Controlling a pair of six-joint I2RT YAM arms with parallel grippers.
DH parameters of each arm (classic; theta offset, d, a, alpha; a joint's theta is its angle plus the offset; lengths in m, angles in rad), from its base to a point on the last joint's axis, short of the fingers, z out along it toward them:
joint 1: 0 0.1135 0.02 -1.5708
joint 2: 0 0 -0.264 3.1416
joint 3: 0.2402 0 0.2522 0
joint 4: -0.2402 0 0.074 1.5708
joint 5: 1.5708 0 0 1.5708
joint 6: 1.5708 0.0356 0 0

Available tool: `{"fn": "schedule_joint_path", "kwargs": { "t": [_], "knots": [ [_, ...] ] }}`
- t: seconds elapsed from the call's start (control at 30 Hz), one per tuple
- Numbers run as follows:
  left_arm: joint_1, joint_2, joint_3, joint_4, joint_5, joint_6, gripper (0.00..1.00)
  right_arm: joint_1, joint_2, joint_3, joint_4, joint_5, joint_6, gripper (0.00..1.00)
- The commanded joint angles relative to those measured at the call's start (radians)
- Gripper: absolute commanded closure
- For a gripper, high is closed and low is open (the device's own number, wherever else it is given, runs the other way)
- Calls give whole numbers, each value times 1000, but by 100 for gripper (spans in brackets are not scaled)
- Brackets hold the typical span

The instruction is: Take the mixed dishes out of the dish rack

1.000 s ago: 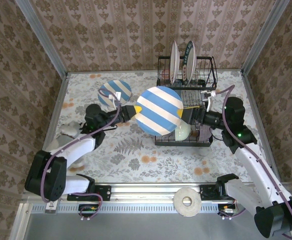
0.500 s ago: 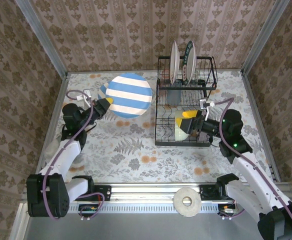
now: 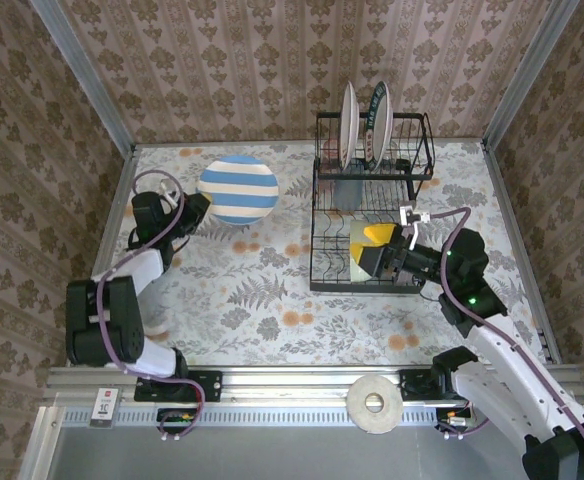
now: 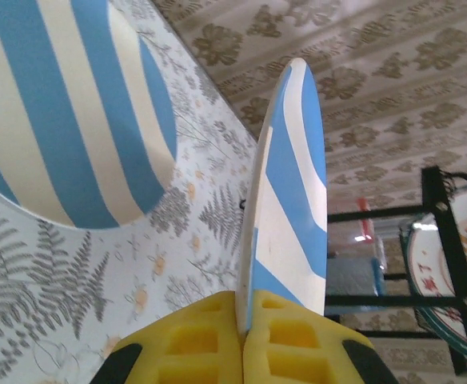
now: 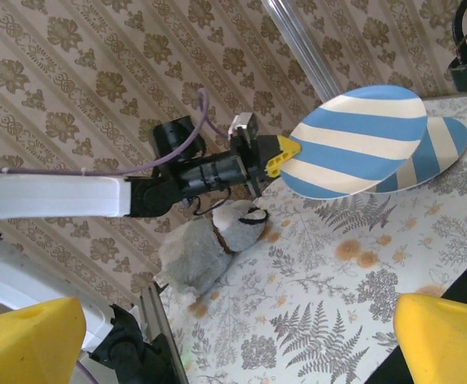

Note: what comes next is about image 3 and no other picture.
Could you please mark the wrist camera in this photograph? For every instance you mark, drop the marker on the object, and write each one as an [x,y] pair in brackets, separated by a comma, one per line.
[171,196]
[417,216]

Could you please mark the white card box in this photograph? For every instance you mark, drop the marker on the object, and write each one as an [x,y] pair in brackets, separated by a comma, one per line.
[104,407]

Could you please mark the pink glass cup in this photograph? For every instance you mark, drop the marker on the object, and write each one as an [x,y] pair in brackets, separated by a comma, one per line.
[331,155]

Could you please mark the floral tablecloth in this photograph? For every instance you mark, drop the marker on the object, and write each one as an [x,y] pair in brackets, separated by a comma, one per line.
[282,345]

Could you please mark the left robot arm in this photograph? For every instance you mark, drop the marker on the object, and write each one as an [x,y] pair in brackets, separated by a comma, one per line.
[137,270]

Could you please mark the blue white striped plate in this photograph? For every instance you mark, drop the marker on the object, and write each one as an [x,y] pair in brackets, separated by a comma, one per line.
[237,190]

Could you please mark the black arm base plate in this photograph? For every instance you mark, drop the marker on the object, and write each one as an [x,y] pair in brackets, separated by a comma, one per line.
[212,385]
[409,385]

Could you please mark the green lettered rim plate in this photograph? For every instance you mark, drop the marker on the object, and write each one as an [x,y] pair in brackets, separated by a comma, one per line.
[383,125]

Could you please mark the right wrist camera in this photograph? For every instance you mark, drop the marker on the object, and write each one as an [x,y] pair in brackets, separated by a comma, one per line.
[417,216]

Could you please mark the grey metal panel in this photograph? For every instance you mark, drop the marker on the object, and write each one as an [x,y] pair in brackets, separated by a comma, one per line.
[297,457]

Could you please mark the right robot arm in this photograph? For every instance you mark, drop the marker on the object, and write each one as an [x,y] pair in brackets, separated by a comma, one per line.
[512,380]

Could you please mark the aluminium corner post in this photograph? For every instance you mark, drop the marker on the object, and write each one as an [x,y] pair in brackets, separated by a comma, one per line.
[527,75]
[87,80]

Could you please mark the grey tape roll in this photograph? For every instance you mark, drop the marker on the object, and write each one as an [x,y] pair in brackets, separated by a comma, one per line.
[357,405]

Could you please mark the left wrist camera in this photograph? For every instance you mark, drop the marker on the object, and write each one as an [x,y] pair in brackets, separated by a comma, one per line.
[171,196]

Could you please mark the orange sunburst plate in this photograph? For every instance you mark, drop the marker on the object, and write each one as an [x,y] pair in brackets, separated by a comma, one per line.
[349,125]

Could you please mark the blue frosted glass cup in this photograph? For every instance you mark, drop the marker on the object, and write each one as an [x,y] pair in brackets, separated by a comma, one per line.
[348,192]

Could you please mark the aluminium cross rail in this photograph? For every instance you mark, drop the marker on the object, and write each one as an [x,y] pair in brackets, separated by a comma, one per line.
[297,385]

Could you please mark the aluminium table side rail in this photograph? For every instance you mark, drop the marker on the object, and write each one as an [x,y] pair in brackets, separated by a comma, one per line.
[117,210]
[509,210]

